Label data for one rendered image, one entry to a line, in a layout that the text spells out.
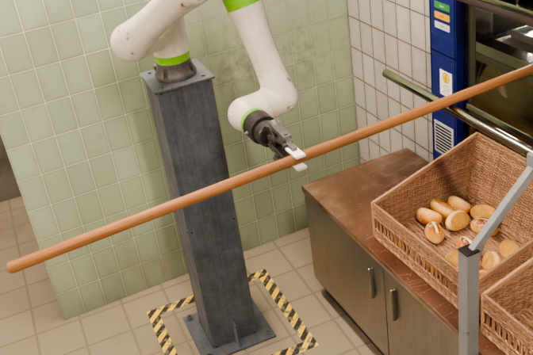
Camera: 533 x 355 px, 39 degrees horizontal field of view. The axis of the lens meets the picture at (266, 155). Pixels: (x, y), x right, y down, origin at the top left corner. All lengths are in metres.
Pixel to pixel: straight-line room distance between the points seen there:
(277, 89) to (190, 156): 0.54
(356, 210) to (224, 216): 0.51
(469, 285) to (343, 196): 1.00
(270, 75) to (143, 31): 0.42
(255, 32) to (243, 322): 1.38
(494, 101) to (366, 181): 0.65
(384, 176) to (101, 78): 1.22
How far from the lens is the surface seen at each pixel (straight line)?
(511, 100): 2.69
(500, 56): 2.66
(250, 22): 2.29
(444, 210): 2.77
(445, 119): 2.98
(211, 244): 2.93
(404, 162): 3.19
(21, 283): 3.97
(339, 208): 2.91
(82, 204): 3.34
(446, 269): 2.39
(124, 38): 2.45
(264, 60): 2.31
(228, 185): 1.98
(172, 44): 2.59
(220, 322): 3.16
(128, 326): 3.48
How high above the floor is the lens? 2.19
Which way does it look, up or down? 29 degrees down
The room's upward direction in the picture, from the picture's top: 9 degrees counter-clockwise
